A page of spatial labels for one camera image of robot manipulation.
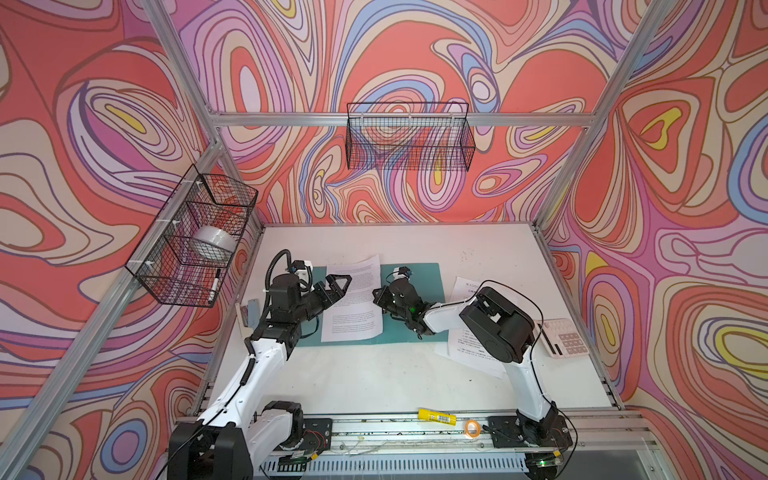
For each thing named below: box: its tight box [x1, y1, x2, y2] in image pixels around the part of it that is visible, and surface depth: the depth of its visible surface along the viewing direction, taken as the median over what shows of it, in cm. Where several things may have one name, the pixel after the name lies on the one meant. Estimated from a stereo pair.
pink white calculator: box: [535, 318, 590, 359], surface depth 89 cm
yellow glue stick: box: [417, 408, 457, 426], surface depth 76 cm
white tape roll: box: [193, 225, 238, 252], surface depth 75 cm
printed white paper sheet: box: [321, 254, 384, 343], surface depth 95 cm
